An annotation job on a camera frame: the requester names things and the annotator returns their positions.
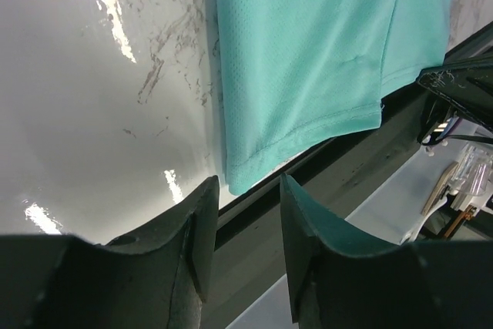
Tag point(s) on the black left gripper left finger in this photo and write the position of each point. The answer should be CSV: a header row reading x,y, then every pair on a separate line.
x,y
155,276

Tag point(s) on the teal t shirt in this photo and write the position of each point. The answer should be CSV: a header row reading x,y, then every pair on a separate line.
x,y
297,72

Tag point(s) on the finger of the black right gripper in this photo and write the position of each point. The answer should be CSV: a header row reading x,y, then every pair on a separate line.
x,y
465,85

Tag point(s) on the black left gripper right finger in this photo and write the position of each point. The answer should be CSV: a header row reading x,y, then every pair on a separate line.
x,y
339,276

